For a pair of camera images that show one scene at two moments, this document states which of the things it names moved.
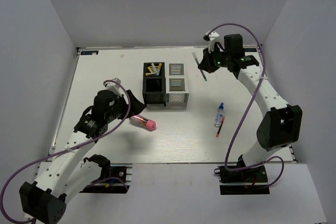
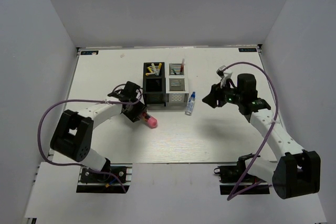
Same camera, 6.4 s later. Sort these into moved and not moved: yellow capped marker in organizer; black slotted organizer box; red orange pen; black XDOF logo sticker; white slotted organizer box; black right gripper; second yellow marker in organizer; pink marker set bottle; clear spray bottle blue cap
Moved: red orange pen; clear spray bottle blue cap; black right gripper; pink marker set bottle
Not moved: black slotted organizer box; black XDOF logo sticker; second yellow marker in organizer; yellow capped marker in organizer; white slotted organizer box
